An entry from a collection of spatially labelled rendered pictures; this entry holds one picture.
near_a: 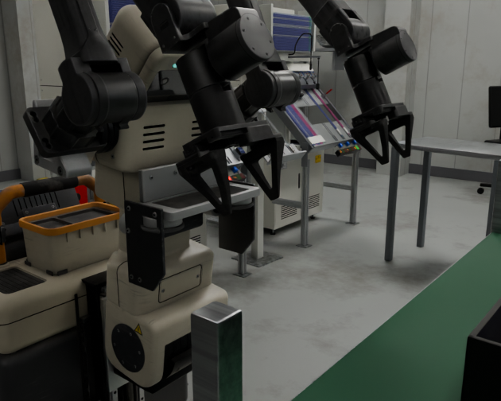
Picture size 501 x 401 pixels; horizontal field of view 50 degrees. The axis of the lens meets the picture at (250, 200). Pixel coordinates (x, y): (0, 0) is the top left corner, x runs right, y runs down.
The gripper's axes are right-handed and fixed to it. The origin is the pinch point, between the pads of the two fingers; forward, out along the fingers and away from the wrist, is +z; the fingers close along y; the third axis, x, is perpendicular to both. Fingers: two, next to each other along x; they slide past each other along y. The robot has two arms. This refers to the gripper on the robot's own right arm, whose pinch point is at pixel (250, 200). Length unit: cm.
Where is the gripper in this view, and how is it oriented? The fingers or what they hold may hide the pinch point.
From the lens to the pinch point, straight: 67.4
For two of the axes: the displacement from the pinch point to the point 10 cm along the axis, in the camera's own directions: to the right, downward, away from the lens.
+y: 6.2, -2.0, 7.6
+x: -7.0, 2.9, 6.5
